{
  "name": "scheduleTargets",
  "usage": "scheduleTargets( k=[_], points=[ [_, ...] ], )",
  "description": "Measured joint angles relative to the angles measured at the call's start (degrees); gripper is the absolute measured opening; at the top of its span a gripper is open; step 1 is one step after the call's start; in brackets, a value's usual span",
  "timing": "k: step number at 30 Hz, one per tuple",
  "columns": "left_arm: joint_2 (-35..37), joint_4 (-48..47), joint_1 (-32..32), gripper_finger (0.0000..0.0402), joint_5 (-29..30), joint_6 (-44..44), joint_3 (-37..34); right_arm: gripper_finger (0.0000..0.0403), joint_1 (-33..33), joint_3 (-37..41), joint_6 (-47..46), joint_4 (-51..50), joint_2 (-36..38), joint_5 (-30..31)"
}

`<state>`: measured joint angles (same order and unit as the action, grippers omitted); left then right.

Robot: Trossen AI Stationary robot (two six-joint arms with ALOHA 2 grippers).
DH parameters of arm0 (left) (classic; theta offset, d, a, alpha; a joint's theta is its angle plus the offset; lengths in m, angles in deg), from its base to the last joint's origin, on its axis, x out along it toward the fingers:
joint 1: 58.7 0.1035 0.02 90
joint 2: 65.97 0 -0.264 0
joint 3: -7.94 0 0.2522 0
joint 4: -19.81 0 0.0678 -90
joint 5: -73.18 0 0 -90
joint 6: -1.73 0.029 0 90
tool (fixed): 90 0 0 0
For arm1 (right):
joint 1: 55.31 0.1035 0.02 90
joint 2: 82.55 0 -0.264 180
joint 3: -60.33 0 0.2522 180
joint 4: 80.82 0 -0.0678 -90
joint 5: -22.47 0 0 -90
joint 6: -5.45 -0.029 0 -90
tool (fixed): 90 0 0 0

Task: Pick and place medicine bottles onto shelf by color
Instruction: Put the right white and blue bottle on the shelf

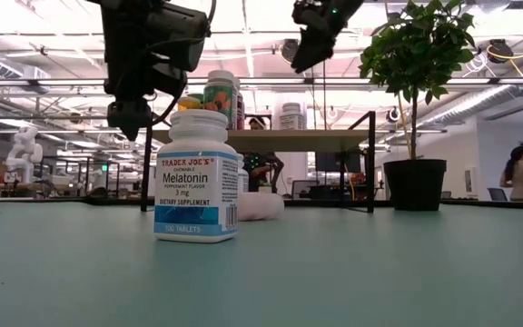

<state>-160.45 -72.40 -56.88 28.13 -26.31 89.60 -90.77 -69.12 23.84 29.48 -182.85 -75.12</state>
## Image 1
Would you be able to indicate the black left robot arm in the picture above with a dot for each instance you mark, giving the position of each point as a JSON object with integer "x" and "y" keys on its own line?
{"x": 180, "y": 36}

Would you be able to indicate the grey office chair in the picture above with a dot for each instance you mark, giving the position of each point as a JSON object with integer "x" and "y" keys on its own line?
{"x": 497, "y": 194}

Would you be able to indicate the multivitamin gummies bottle green label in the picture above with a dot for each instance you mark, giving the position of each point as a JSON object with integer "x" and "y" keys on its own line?
{"x": 218, "y": 102}

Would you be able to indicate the wooden shelf black metal frame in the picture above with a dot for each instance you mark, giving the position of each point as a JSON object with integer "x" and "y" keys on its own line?
{"x": 298, "y": 141}

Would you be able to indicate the white bottle blue-striped label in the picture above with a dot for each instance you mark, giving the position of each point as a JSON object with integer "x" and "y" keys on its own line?
{"x": 243, "y": 179}

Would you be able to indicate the plain white bottle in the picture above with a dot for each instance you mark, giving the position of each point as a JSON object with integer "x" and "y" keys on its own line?
{"x": 261, "y": 206}

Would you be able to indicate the white bottle grey text label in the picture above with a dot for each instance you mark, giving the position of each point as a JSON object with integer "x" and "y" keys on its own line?
{"x": 292, "y": 119}

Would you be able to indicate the white Trader Joe's melatonin bottle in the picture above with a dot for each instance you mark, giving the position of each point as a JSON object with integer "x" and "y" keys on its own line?
{"x": 195, "y": 181}

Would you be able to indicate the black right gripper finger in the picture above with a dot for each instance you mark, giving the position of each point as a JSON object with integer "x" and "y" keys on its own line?
{"x": 311, "y": 50}

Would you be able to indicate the green plant in black pot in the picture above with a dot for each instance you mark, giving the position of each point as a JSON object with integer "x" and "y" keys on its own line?
{"x": 413, "y": 184}

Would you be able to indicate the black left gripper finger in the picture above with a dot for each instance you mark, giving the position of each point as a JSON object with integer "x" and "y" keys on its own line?
{"x": 130, "y": 115}

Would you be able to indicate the brown bottle yellow cap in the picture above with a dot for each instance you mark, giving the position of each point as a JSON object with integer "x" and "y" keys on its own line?
{"x": 188, "y": 104}

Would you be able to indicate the dark background monitor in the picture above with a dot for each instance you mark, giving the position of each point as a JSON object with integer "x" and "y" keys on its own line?
{"x": 334, "y": 162}

